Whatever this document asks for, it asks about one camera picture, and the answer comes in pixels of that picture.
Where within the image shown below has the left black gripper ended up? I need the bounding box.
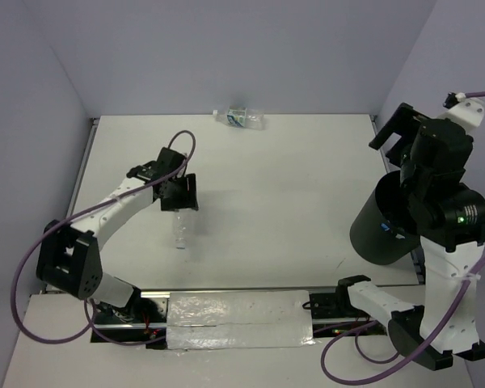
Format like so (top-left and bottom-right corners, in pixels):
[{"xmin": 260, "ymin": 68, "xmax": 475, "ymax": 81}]
[{"xmin": 161, "ymin": 173, "xmax": 200, "ymax": 213}]

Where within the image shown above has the clear bottle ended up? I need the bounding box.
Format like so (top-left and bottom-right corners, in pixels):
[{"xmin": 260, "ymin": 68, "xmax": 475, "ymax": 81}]
[
  {"xmin": 381, "ymin": 222, "xmax": 406, "ymax": 239},
  {"xmin": 173, "ymin": 209, "xmax": 196, "ymax": 250}
]

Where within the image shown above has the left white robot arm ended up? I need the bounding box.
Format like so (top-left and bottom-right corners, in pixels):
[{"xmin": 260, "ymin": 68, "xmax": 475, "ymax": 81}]
[{"xmin": 36, "ymin": 147, "xmax": 199, "ymax": 323}]

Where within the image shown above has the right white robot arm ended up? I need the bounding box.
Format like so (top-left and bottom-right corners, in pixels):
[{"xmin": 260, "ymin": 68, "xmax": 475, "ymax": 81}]
[{"xmin": 335, "ymin": 93, "xmax": 485, "ymax": 370}]

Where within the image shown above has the black round bin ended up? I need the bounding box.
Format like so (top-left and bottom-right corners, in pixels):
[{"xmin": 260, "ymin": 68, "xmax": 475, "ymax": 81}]
[{"xmin": 349, "ymin": 171, "xmax": 420, "ymax": 265}]

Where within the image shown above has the labelled bottle at back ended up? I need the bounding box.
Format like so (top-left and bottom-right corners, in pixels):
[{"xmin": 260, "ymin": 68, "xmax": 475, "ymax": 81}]
[{"xmin": 213, "ymin": 106, "xmax": 264, "ymax": 130}]

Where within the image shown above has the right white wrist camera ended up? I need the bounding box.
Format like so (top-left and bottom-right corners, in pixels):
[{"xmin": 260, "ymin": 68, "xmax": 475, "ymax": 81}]
[{"xmin": 438, "ymin": 92, "xmax": 485, "ymax": 133}]

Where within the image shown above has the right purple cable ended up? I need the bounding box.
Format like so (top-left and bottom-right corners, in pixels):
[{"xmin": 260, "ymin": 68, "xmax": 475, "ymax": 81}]
[{"xmin": 320, "ymin": 91, "xmax": 485, "ymax": 383}]

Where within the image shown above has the purple cable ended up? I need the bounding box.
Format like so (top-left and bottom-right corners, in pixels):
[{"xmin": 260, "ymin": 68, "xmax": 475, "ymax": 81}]
[
  {"xmin": 14, "ymin": 129, "xmax": 197, "ymax": 348},
  {"xmin": 320, "ymin": 91, "xmax": 485, "ymax": 383}
]

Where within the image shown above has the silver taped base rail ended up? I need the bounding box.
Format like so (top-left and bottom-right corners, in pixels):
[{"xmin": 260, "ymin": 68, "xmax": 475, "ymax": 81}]
[{"xmin": 91, "ymin": 290, "xmax": 368, "ymax": 350}]

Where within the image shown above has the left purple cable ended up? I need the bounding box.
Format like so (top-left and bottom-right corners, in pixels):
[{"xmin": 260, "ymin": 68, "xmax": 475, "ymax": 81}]
[{"xmin": 14, "ymin": 129, "xmax": 197, "ymax": 348}]

